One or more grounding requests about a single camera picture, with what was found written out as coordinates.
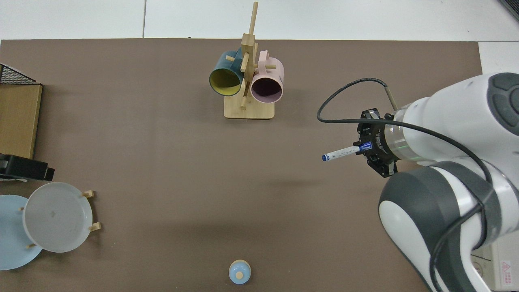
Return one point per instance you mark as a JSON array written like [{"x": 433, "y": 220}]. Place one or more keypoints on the light blue plate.
[{"x": 12, "y": 239}]

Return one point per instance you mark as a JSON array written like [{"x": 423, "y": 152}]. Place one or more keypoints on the wooden cup stand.
[{"x": 249, "y": 111}]

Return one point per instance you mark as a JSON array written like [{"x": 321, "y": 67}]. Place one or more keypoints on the small blue round thing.
[{"x": 234, "y": 271}]

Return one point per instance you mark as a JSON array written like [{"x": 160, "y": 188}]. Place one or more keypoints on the dark teal cup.
[{"x": 219, "y": 61}]

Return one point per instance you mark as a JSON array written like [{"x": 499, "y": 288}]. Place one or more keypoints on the blue white marker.
[{"x": 340, "y": 153}]

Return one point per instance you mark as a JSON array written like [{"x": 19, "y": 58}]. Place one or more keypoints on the grey plate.
[{"x": 56, "y": 217}]

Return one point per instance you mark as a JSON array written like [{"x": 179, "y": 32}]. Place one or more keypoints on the brown table cloth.
[{"x": 162, "y": 162}]

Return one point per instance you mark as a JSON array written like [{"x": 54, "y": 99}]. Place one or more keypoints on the dark grey device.
[{"x": 513, "y": 6}]

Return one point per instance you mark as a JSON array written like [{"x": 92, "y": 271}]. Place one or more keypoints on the wooden plate rack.
[{"x": 88, "y": 194}]

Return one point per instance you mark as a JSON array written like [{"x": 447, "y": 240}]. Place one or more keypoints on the pale toaster oven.
[{"x": 502, "y": 251}]

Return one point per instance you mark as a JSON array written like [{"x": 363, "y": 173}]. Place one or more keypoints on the pink cup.
[{"x": 275, "y": 73}]

